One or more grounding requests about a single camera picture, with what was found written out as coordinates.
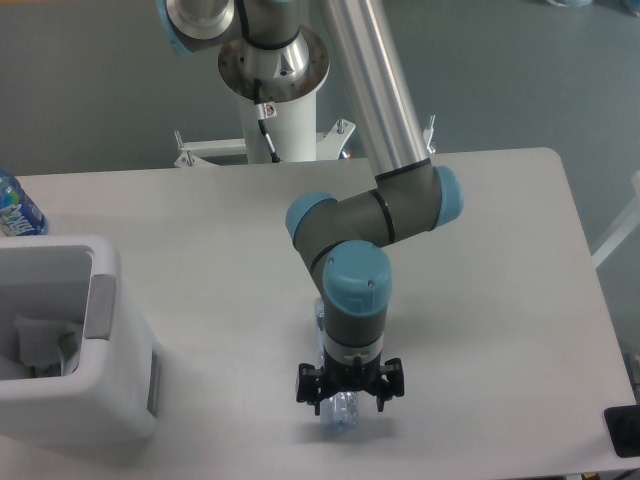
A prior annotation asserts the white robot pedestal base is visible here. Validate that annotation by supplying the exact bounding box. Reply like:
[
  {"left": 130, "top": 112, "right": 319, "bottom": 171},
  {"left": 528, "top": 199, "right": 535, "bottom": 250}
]
[{"left": 174, "top": 26, "right": 356, "bottom": 168}]

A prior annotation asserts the blue labelled water bottle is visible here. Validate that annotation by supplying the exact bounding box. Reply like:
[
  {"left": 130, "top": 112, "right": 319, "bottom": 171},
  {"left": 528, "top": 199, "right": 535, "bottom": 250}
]
[{"left": 1, "top": 169, "right": 48, "bottom": 237}]

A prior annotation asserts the white frame at right edge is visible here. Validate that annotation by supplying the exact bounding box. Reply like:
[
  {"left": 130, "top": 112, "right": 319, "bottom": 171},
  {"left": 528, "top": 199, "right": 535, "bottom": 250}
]
[{"left": 591, "top": 171, "right": 639, "bottom": 269}]

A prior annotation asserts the white trash can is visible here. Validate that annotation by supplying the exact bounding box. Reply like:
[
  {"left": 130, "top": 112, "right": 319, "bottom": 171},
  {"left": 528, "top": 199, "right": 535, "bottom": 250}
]
[{"left": 1, "top": 235, "right": 160, "bottom": 445}]

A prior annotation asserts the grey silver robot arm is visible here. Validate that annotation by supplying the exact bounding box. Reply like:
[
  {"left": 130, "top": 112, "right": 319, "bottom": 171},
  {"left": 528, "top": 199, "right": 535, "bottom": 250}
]
[{"left": 156, "top": 1, "right": 463, "bottom": 414}]

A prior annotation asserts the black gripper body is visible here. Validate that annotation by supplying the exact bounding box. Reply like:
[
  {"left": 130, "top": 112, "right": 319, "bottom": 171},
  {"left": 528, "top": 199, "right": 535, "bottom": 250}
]
[{"left": 319, "top": 347, "right": 388, "bottom": 398}]

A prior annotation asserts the black device at table edge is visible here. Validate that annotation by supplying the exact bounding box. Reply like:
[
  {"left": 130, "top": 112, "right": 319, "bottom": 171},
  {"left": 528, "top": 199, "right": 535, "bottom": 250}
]
[{"left": 604, "top": 405, "right": 639, "bottom": 458}]

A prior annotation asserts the clear plastic bottle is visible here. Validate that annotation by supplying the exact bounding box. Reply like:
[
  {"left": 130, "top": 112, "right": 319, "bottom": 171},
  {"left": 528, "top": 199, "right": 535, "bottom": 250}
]
[{"left": 314, "top": 297, "right": 359, "bottom": 432}]

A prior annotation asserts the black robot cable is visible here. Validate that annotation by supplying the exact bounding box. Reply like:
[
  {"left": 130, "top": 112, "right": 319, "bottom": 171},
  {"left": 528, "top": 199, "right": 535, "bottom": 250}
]
[{"left": 251, "top": 78, "right": 283, "bottom": 164}]

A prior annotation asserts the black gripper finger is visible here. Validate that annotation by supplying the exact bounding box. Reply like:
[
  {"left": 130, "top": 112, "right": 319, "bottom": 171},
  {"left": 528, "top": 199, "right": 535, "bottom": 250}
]
[
  {"left": 372, "top": 358, "right": 404, "bottom": 413},
  {"left": 296, "top": 363, "right": 330, "bottom": 416}
]

